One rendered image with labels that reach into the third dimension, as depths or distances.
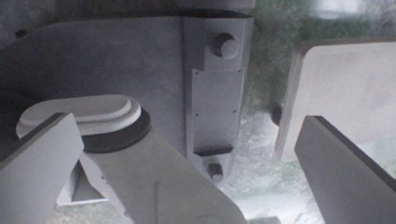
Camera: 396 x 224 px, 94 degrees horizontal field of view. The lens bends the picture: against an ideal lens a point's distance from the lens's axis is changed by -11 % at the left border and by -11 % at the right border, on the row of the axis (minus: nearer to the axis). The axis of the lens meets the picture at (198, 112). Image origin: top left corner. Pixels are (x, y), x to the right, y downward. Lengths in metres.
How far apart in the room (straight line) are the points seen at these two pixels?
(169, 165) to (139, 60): 0.25
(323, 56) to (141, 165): 0.48
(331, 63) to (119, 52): 0.51
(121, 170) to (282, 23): 0.62
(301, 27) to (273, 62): 0.14
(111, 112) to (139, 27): 0.18
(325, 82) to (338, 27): 0.30
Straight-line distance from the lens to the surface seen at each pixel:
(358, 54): 0.67
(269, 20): 0.71
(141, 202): 0.28
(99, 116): 0.35
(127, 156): 0.34
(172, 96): 0.50
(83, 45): 0.47
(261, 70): 0.74
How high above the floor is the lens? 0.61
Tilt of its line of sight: 56 degrees down
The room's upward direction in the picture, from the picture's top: 159 degrees clockwise
